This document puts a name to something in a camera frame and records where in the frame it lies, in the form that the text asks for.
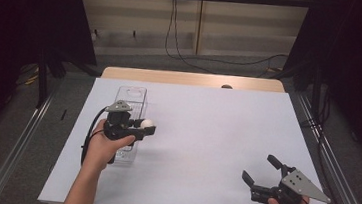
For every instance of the metal floor rail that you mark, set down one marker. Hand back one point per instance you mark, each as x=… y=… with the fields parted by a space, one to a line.
x=339 y=171
x=13 y=156

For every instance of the person's left hand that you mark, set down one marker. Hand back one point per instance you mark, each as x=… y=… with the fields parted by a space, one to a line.
x=104 y=148

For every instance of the white table cover sheet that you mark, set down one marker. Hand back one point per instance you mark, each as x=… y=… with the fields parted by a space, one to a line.
x=216 y=135

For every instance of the white egg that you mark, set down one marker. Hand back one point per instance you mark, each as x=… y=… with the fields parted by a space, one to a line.
x=147 y=123

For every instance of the small dark table knob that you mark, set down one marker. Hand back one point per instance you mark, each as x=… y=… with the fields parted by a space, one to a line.
x=226 y=86

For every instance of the black curtain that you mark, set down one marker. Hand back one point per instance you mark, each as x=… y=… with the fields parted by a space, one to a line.
x=15 y=32
x=360 y=65

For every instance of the small black stick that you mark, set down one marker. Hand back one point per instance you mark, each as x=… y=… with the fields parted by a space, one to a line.
x=63 y=114

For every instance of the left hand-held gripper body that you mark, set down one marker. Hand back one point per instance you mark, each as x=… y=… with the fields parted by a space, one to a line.
x=118 y=122

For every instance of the black metal stand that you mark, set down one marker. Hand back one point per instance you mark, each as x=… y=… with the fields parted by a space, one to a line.
x=42 y=82
x=317 y=95

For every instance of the wooden table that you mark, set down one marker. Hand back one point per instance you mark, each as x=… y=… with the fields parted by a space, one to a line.
x=171 y=77

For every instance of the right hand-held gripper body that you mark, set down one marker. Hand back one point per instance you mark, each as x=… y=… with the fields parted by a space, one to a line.
x=298 y=185

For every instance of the clear plastic egg container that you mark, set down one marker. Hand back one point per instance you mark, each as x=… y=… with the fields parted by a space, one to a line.
x=133 y=94

